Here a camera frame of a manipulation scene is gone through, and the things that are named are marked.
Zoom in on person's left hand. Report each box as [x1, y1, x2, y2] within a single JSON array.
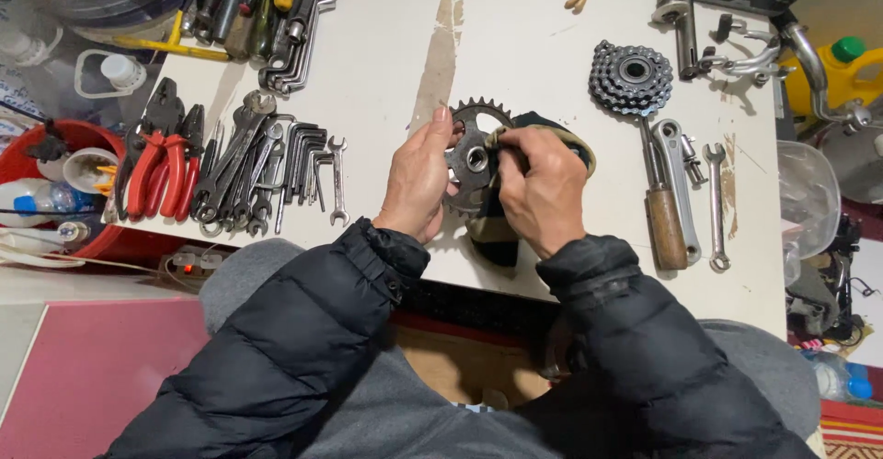
[[373, 106, 466, 245]]

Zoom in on person's right hand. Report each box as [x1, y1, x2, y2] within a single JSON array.
[[495, 126, 591, 260]]

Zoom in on dark steel bicycle chainring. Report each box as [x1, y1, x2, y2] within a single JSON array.
[[443, 98, 516, 219]]

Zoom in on black and beige rag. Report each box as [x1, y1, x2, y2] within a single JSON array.
[[465, 110, 598, 269]]

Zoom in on steel freewheel cog cluster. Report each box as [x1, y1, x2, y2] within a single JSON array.
[[588, 39, 675, 118]]

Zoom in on small silver bolt part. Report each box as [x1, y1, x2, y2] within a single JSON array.
[[679, 135, 710, 188]]

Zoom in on small silver open-end wrench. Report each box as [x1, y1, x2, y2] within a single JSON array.
[[326, 135, 351, 228]]

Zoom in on long silver combination wrench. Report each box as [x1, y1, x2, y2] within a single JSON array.
[[701, 142, 733, 272]]

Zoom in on group of black hex keys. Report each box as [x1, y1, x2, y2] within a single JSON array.
[[275, 118, 330, 236]]

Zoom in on open cardboard box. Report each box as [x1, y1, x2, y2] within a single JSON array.
[[392, 324, 554, 410]]

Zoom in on silver bicycle brake caliper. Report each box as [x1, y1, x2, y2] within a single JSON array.
[[697, 13, 796, 89]]

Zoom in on pile of assorted hand tools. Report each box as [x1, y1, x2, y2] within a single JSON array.
[[178, 0, 341, 96]]

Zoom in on group of steel wrenches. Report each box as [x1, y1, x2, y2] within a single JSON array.
[[189, 89, 288, 239]]

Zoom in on clear plastic container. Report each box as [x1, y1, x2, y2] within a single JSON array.
[[777, 139, 843, 261]]

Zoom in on yellow jug with green cap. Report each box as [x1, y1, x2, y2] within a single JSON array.
[[781, 34, 883, 120]]

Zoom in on black machine part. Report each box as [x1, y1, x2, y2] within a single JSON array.
[[785, 213, 868, 344]]

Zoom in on white power strip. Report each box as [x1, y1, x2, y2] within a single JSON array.
[[159, 244, 233, 282]]

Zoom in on yellow metal bar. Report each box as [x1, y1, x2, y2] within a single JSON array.
[[110, 9, 233, 64]]

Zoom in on clear plastic water bottle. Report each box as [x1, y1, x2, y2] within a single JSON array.
[[799, 347, 875, 403]]

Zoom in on clear jug with white cap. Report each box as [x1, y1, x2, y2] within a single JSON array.
[[72, 48, 150, 101]]

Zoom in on white plastic cup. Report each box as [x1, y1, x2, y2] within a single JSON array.
[[61, 146, 120, 195]]

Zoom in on red striped rug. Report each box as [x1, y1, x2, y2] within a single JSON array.
[[818, 399, 883, 459]]

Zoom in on red plastic bucket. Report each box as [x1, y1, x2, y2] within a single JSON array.
[[0, 119, 182, 267]]

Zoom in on clear bottle with blue cap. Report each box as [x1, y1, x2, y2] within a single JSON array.
[[0, 178, 95, 230]]

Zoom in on pink floor mat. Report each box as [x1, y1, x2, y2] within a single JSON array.
[[0, 298, 212, 459]]

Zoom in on wooden-handled metal tool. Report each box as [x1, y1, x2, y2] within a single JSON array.
[[637, 115, 690, 271]]

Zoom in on chrome bicycle handlebar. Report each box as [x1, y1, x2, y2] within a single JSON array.
[[778, 20, 876, 130]]

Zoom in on small red-handled pliers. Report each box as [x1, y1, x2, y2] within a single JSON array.
[[157, 103, 206, 224]]

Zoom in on large red-handled pliers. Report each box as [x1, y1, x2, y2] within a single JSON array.
[[112, 77, 188, 223]]

